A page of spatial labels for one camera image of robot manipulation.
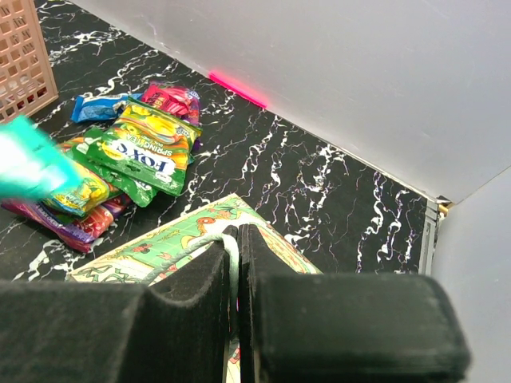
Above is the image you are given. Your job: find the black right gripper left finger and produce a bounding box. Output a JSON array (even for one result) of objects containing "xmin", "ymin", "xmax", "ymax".
[{"xmin": 1, "ymin": 244, "xmax": 229, "ymax": 382}]

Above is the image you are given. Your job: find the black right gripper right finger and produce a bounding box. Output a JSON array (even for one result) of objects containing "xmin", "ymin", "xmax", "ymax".
[{"xmin": 237, "ymin": 224, "xmax": 471, "ymax": 382}]

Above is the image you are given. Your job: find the green illustrated paper gift bag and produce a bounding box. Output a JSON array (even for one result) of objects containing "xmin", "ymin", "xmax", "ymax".
[{"xmin": 69, "ymin": 194, "xmax": 318, "ymax": 382}]

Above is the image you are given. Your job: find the purple berries candy packet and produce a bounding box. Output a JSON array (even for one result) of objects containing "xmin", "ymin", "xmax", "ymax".
[{"xmin": 1, "ymin": 194, "xmax": 133, "ymax": 253}]

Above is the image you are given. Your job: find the green yellow candy packet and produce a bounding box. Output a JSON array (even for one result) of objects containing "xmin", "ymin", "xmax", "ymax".
[{"xmin": 42, "ymin": 136, "xmax": 122, "ymax": 216}]

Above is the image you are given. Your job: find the teal white snack packet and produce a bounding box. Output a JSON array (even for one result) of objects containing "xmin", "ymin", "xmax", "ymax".
[{"xmin": 1, "ymin": 116, "xmax": 83, "ymax": 201}]

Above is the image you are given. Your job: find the purple Fox's candy packet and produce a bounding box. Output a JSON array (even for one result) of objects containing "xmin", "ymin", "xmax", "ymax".
[{"xmin": 139, "ymin": 81, "xmax": 200, "ymax": 126}]

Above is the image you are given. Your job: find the blue chocolate snack packet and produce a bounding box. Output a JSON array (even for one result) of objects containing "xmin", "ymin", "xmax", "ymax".
[{"xmin": 70, "ymin": 93, "xmax": 142, "ymax": 123}]

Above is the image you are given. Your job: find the pink tape strip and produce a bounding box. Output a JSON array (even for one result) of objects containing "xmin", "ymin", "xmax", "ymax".
[{"xmin": 208, "ymin": 70, "xmax": 268, "ymax": 109}]

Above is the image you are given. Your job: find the orange plastic desk organizer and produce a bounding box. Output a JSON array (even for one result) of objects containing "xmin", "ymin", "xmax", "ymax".
[{"xmin": 0, "ymin": 0, "xmax": 58, "ymax": 124}]

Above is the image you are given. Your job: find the aluminium frame rail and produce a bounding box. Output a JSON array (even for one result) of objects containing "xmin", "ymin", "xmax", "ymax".
[{"xmin": 418, "ymin": 195, "xmax": 454, "ymax": 275}]

